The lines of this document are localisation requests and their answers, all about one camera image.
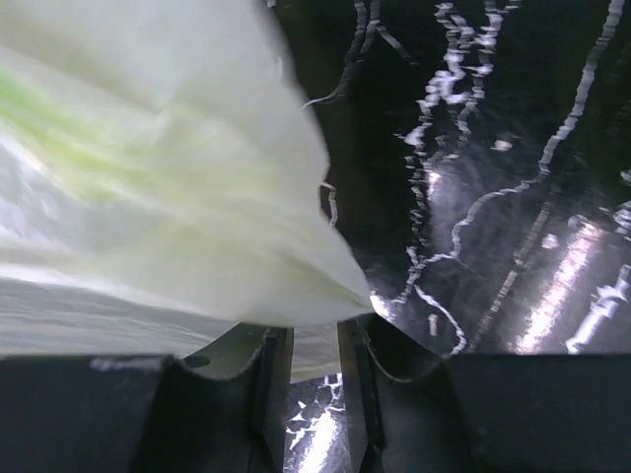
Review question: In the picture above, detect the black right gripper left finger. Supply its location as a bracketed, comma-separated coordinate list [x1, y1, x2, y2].
[1, 324, 294, 472]

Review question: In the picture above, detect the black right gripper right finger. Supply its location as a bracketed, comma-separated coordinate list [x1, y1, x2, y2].
[337, 314, 630, 472]

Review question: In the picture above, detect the light green plastic bag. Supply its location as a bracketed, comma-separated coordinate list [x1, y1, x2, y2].
[1, 1, 372, 381]

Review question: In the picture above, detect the black marble pattern mat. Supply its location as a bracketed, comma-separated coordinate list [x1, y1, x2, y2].
[269, 1, 630, 472]

